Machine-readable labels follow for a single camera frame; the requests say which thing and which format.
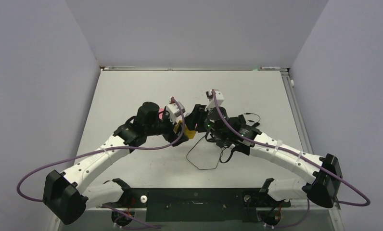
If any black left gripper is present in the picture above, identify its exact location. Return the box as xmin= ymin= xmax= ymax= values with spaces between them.
xmin=145 ymin=111 xmax=188 ymax=145

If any yellow block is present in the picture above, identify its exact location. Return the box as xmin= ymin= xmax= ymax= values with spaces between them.
xmin=174 ymin=120 xmax=196 ymax=139

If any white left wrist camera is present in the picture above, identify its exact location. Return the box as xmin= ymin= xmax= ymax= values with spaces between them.
xmin=165 ymin=102 xmax=186 ymax=124

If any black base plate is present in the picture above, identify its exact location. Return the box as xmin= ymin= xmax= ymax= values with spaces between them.
xmin=111 ymin=188 xmax=291 ymax=222

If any pink triangular power strip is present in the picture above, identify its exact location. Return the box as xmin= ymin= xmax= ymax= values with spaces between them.
xmin=158 ymin=108 xmax=166 ymax=120

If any aluminium frame rail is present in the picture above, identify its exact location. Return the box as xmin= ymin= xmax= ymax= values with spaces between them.
xmin=280 ymin=68 xmax=321 ymax=189

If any long black adapter cable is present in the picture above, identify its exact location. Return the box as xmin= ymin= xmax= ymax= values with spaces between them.
xmin=186 ymin=134 xmax=233 ymax=171

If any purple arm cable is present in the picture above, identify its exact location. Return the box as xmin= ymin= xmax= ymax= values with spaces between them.
xmin=16 ymin=97 xmax=186 ymax=230
xmin=211 ymin=89 xmax=371 ymax=230

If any bundled black adapter cable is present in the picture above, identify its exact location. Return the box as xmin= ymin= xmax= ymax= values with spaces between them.
xmin=244 ymin=112 xmax=262 ymax=127

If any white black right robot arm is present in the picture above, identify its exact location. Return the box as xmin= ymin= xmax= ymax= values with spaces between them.
xmin=185 ymin=104 xmax=343 ymax=208

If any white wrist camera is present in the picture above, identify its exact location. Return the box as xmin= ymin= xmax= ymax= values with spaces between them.
xmin=204 ymin=89 xmax=224 ymax=112
xmin=165 ymin=102 xmax=186 ymax=124

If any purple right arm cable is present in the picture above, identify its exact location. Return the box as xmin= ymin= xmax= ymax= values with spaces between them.
xmin=211 ymin=89 xmax=371 ymax=230

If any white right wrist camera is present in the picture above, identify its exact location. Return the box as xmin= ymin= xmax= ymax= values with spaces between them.
xmin=204 ymin=89 xmax=224 ymax=112

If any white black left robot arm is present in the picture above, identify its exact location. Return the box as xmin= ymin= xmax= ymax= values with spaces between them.
xmin=42 ymin=99 xmax=186 ymax=225

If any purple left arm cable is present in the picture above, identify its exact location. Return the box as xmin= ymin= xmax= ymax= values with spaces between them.
xmin=16 ymin=97 xmax=186 ymax=230

